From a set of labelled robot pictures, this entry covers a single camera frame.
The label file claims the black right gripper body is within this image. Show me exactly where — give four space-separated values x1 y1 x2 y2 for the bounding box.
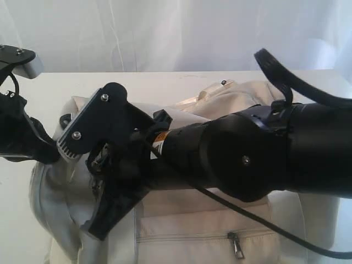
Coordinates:
86 131 166 210

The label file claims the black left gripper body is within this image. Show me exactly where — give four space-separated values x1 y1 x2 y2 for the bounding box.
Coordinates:
1 90 34 161

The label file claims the beige duffel bag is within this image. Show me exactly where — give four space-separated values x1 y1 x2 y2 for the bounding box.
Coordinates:
29 80 340 263

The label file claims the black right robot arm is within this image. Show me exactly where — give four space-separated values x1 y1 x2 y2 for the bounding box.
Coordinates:
84 99 351 240

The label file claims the white backdrop curtain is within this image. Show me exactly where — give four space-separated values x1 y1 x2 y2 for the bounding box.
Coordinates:
1 1 351 74

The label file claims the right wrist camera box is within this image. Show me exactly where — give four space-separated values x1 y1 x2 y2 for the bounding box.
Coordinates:
57 82 155 161

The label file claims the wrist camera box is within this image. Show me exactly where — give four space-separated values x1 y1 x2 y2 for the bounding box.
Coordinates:
57 82 155 161
1 44 43 79

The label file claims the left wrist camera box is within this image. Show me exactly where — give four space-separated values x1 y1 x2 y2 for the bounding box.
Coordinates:
1 44 43 79

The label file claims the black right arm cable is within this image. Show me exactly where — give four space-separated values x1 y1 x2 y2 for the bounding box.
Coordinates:
192 48 352 261

